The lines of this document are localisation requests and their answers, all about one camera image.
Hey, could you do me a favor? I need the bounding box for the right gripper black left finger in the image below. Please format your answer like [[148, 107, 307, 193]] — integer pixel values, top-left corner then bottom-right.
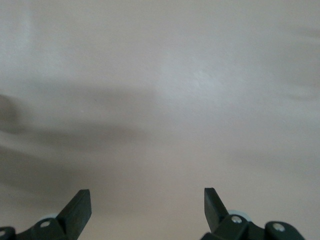
[[0, 189, 93, 240]]

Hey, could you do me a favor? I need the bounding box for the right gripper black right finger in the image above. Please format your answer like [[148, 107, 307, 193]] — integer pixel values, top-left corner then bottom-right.
[[201, 187, 306, 240]]

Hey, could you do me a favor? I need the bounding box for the brown table cover cloth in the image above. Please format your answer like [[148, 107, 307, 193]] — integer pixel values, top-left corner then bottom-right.
[[0, 0, 320, 240]]

